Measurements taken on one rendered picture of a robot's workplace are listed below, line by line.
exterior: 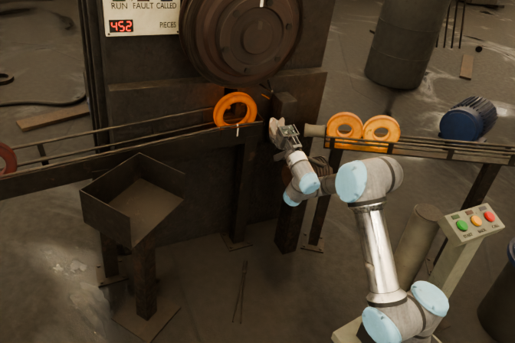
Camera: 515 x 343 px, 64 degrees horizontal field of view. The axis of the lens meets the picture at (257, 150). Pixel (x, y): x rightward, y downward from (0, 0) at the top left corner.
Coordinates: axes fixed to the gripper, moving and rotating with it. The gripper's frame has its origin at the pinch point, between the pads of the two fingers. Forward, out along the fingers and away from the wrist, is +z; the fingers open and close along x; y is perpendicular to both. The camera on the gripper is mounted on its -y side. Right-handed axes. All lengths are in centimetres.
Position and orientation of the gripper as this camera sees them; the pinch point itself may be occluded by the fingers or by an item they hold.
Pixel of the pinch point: (272, 121)
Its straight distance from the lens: 170.9
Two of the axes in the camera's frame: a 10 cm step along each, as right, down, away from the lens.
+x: -9.0, 1.5, -4.2
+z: -3.7, -7.7, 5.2
